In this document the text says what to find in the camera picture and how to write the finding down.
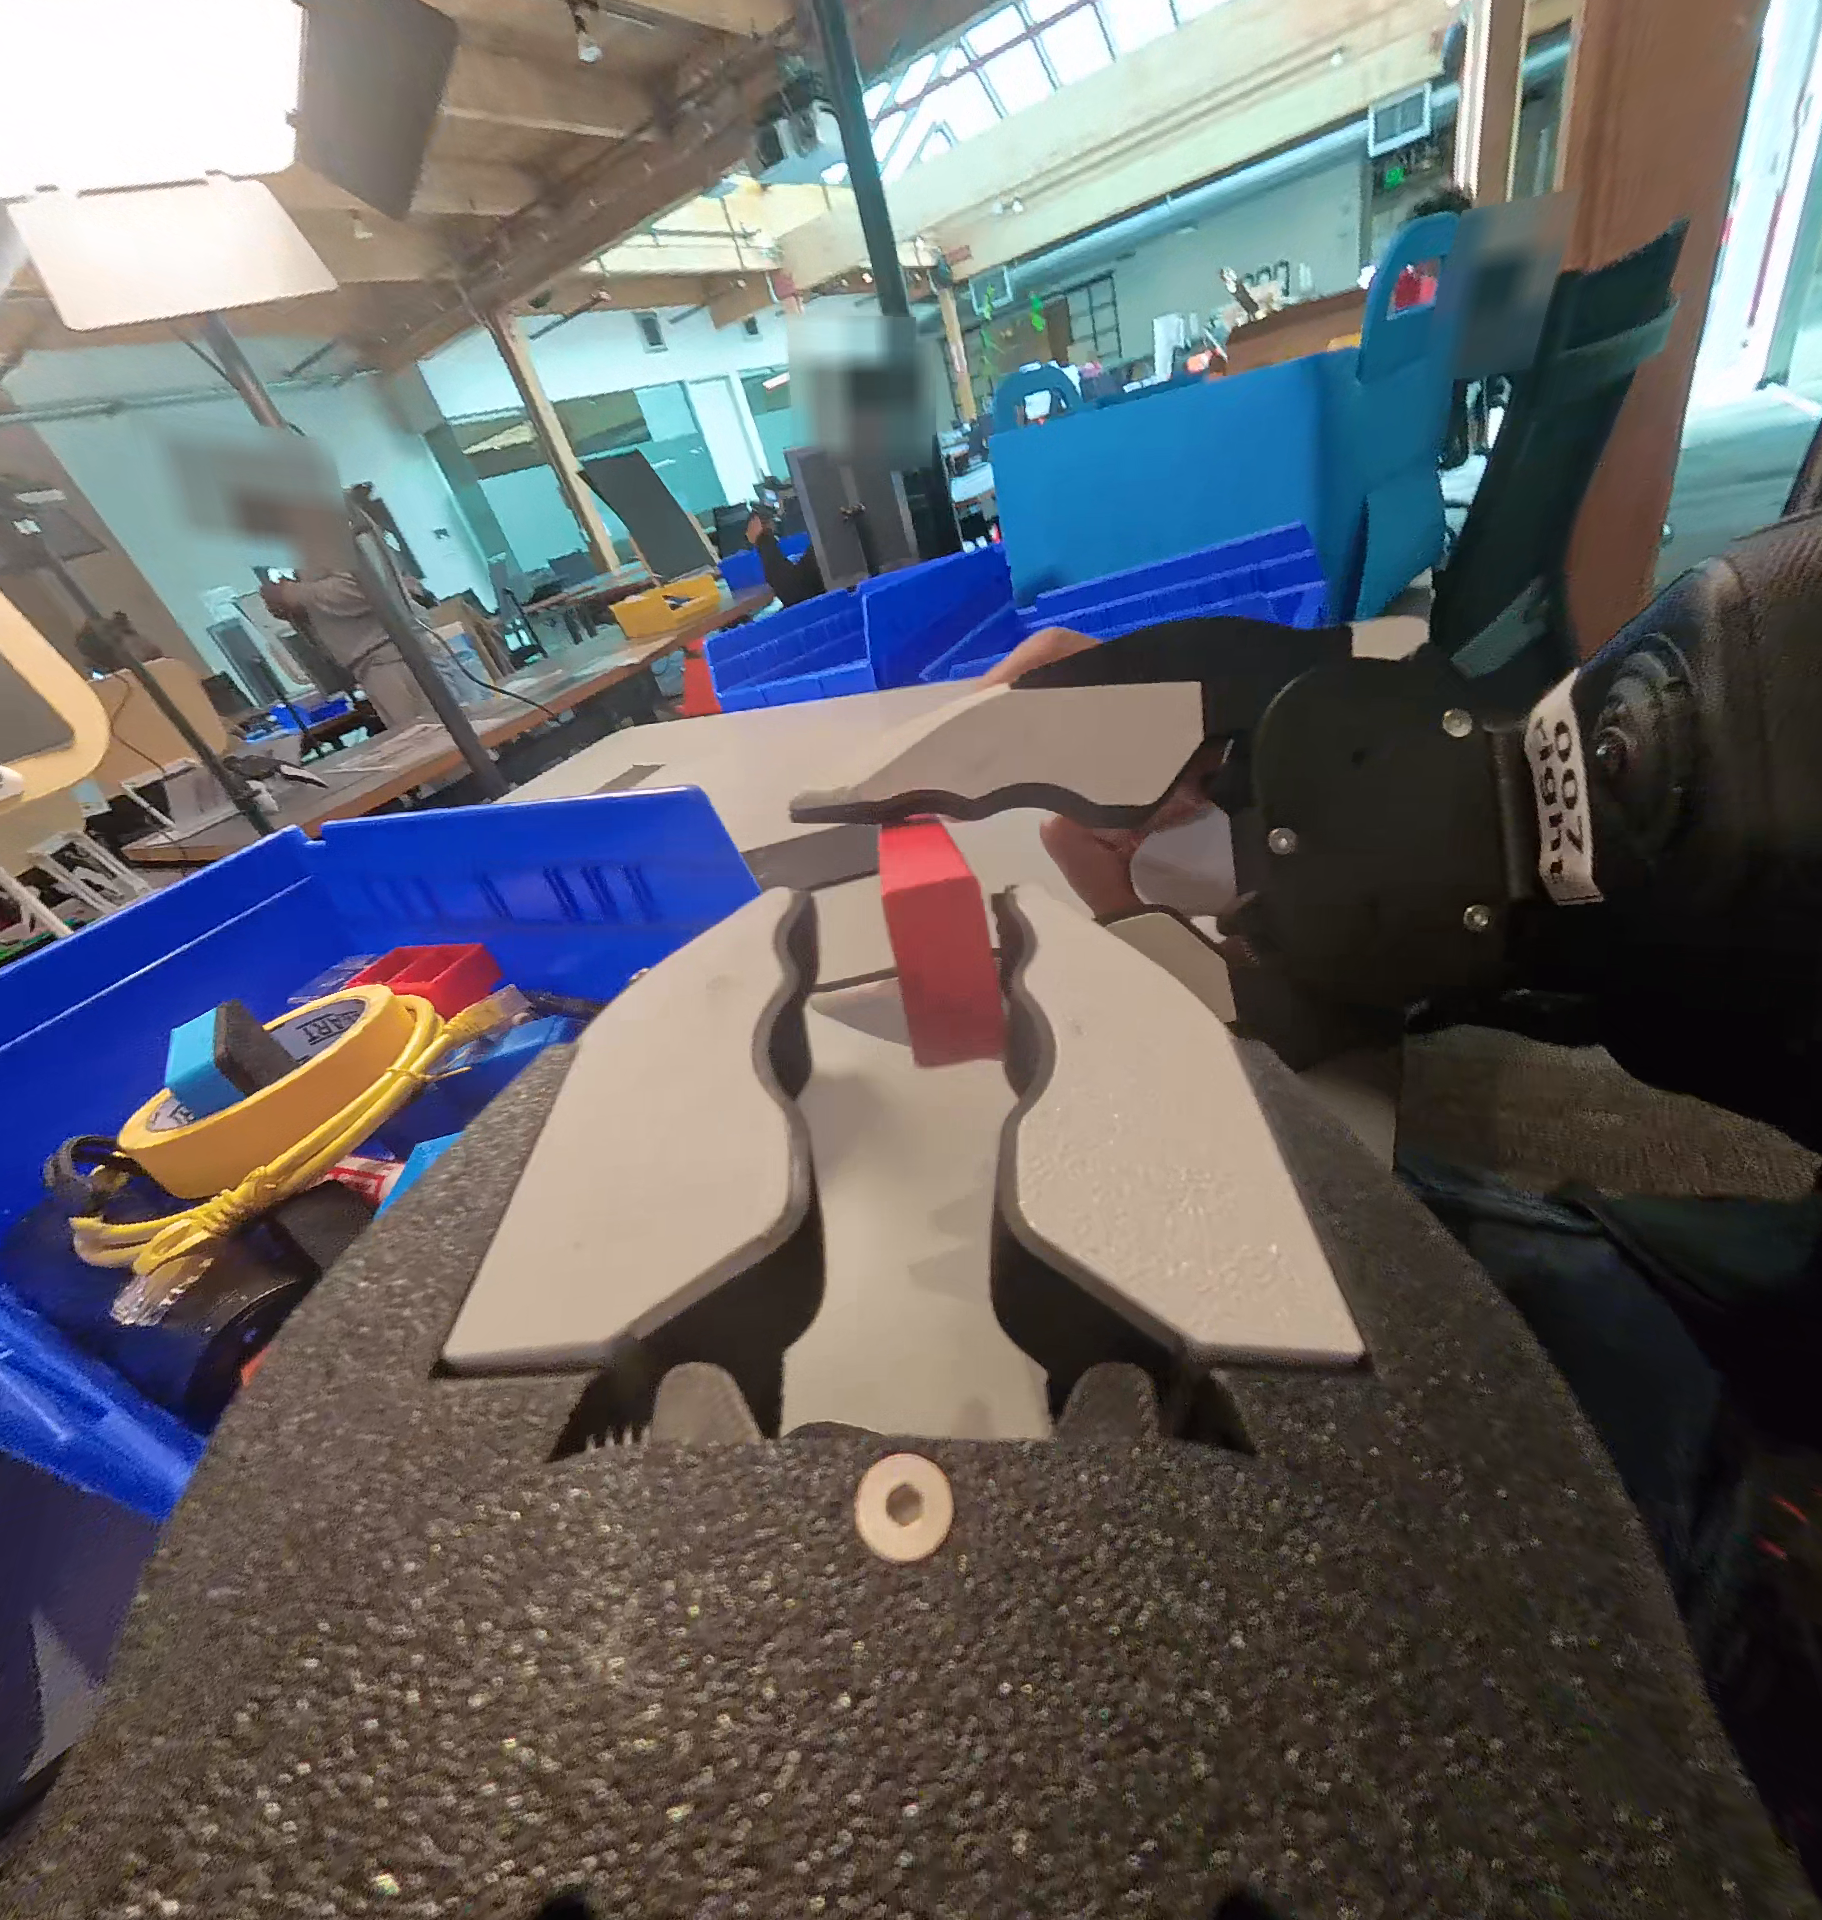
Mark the black pole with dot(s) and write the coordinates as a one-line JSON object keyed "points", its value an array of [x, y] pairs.
{"points": [[859, 147]]}

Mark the blue plastic bin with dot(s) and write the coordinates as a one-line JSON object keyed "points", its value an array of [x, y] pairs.
{"points": [[931, 620], [786, 655], [1167, 593], [451, 881]]}

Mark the large blue tote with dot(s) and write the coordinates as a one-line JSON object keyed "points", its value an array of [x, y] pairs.
{"points": [[1182, 463]]}

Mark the black foam board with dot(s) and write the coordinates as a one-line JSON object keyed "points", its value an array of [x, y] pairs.
{"points": [[1, 694]]}

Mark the yellow tape roll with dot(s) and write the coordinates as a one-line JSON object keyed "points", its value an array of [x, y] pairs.
{"points": [[323, 1081]]}

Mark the black light stand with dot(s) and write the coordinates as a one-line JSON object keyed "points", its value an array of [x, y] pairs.
{"points": [[434, 677]]}

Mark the wooden workbench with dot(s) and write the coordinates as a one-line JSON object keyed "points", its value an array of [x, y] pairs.
{"points": [[551, 697]]}

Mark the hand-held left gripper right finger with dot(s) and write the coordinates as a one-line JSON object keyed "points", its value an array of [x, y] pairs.
{"points": [[1167, 1181]]}

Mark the red square plastic piece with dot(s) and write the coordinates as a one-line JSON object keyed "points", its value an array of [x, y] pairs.
{"points": [[434, 973]]}

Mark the blue whiteboard eraser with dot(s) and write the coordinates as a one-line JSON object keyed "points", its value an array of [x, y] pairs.
{"points": [[202, 1058]]}

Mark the wooden post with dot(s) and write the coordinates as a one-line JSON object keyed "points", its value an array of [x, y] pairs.
{"points": [[1659, 304]]}

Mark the studio light panel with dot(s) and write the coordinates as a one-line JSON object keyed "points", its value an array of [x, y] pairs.
{"points": [[130, 91]]}

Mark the person's right hand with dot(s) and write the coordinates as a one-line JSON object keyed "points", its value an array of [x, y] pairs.
{"points": [[1154, 655]]}

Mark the red wooden block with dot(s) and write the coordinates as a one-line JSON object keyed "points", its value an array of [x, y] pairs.
{"points": [[941, 943]]}

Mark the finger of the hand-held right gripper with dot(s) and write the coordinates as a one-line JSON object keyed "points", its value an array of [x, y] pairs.
{"points": [[1187, 861], [1029, 742]]}

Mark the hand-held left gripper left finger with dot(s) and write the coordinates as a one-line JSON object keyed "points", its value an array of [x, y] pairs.
{"points": [[641, 1173]]}

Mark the orange traffic cone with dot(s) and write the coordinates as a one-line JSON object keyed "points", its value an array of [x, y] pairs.
{"points": [[694, 684]]}

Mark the yellow plastic bin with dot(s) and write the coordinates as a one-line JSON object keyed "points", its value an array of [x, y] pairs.
{"points": [[674, 608]]}

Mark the black tripod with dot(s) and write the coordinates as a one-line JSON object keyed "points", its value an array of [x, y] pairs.
{"points": [[178, 722]]}

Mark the person's dark clothing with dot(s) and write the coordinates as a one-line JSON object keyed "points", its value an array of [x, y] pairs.
{"points": [[1679, 1355]]}

